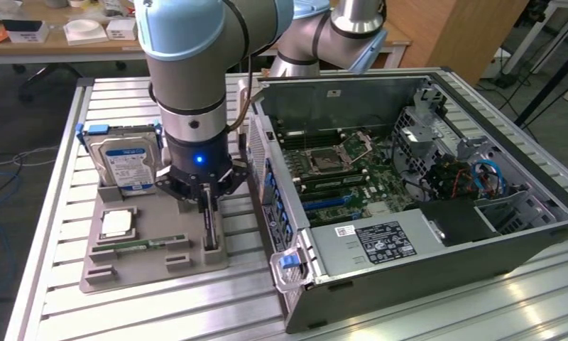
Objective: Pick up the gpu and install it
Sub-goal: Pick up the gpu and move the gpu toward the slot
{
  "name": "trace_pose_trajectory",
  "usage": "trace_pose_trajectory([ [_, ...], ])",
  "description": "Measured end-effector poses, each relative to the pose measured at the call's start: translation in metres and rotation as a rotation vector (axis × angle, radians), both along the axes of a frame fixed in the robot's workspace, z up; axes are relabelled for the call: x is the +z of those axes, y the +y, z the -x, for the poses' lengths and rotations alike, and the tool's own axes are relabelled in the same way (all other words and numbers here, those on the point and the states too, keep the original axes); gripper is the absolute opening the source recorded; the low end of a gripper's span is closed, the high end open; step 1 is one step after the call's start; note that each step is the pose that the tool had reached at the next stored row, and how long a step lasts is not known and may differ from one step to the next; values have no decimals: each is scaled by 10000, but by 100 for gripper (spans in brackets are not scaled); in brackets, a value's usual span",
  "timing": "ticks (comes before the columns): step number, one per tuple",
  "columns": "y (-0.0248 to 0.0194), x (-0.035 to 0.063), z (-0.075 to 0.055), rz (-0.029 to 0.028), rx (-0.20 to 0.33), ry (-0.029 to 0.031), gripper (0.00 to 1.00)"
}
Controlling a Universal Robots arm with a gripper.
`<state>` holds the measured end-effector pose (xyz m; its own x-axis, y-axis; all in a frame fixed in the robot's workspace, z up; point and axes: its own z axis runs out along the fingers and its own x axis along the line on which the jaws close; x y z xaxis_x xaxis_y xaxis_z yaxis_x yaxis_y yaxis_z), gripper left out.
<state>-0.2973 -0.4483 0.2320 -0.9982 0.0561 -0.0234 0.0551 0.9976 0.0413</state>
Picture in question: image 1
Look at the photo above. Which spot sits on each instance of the CPU socket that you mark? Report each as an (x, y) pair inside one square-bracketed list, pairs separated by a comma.
[(326, 160)]

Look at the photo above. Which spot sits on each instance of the wooden desk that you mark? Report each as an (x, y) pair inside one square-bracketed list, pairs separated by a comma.
[(51, 49)]

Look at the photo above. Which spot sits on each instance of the blue expansion slot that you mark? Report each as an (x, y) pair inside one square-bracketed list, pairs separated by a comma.
[(328, 203)]

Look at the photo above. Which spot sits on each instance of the perforated metal drive cage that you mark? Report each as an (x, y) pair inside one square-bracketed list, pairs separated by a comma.
[(421, 142)]

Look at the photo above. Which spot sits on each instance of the white table frame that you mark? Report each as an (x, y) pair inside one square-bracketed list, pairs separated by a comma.
[(556, 28)]

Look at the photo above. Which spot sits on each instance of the black office chair base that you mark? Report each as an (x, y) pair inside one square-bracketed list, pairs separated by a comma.
[(37, 76)]

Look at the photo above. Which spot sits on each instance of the white box with round recess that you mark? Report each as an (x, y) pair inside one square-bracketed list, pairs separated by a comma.
[(85, 33)]

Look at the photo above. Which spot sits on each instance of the silver CPU chip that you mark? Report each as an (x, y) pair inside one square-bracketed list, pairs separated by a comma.
[(116, 223)]

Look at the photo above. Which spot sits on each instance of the grey plastic parts rack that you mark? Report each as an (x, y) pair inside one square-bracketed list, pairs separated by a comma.
[(146, 263)]

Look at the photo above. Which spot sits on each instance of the hard disk in blue carrier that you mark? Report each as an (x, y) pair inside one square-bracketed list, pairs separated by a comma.
[(125, 163)]

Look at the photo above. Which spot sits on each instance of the green motherboard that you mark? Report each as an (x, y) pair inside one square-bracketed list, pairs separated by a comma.
[(382, 192)]

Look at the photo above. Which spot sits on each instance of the black installed RAM stick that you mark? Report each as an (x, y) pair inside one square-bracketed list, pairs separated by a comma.
[(336, 182)]

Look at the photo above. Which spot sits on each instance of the open black PC case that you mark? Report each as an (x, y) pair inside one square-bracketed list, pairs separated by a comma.
[(406, 284)]

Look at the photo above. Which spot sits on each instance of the grey power supply unit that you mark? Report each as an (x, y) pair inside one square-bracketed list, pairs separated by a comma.
[(340, 255)]

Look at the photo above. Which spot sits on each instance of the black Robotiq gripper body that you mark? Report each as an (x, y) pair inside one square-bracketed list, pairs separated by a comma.
[(198, 156)]

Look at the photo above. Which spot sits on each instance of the green RAM stick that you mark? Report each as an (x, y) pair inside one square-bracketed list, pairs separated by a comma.
[(137, 243)]

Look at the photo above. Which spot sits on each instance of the blue case latch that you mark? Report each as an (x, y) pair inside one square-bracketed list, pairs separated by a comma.
[(289, 262)]

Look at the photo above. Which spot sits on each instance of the metal disk bay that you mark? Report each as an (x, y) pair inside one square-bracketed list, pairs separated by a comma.
[(516, 213)]

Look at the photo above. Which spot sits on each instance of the wooden cabinet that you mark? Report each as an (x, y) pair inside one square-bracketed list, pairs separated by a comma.
[(464, 35)]

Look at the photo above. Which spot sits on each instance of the graphics card with metal bracket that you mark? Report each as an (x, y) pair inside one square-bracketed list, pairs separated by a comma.
[(210, 227)]

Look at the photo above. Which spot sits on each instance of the small white cardboard box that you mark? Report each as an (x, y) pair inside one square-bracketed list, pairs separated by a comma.
[(120, 30)]

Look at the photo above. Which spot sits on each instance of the black stand pole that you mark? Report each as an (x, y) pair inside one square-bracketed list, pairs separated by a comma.
[(544, 81)]

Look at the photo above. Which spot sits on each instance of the white box with dark lid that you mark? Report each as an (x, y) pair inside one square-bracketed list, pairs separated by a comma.
[(25, 33)]

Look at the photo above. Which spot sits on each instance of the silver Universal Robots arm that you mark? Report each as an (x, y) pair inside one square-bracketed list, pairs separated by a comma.
[(189, 53)]

